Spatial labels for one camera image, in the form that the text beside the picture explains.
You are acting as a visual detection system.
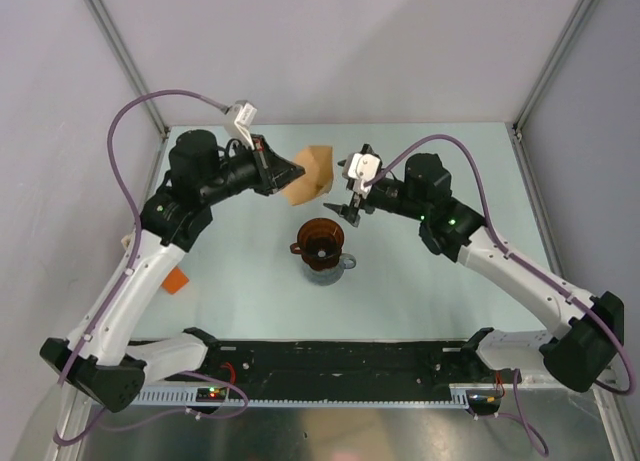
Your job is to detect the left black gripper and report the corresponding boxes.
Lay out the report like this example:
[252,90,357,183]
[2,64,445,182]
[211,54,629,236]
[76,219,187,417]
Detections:
[200,134,304,206]

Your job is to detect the brown paper coffee filter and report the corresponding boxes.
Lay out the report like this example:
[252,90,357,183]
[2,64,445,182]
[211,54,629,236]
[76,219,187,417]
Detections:
[282,145,334,206]

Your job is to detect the amber glass coffee dripper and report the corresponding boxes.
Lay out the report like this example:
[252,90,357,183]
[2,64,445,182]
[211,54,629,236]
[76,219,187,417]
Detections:
[289,218,344,271]

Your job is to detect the clear glass pitcher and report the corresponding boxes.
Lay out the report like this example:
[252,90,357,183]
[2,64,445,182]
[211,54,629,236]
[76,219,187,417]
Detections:
[302,253,357,286]

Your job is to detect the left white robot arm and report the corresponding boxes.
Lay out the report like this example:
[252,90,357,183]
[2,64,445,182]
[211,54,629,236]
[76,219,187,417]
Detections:
[40,129,305,413]

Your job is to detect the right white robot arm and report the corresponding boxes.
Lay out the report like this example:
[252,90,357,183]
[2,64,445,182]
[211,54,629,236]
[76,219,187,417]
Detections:
[330,145,637,395]

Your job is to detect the orange coffee filter box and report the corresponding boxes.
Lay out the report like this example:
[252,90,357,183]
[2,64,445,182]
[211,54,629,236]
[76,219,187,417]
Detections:
[119,232,190,296]

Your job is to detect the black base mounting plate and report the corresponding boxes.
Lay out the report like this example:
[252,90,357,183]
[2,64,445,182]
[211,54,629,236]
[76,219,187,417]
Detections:
[163,338,522,403]

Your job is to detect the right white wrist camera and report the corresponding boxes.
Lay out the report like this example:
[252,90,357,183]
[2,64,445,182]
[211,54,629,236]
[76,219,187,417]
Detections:
[342,153,381,198]

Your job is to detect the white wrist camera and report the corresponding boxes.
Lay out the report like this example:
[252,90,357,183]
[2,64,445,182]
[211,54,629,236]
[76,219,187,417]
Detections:
[224,100,257,151]
[342,153,381,198]

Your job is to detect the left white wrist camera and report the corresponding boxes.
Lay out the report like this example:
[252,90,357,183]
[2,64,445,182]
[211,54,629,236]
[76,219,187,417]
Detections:
[224,100,257,151]

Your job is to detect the aluminium frame rail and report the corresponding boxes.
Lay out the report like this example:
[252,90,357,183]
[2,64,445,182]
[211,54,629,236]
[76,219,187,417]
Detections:
[74,346,617,388]

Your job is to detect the white slotted cable duct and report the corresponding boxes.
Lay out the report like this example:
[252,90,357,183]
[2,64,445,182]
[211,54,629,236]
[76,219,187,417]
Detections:
[132,383,469,409]

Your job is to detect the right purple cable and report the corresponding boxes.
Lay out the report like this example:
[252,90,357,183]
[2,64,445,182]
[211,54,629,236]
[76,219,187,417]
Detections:
[377,134,634,455]

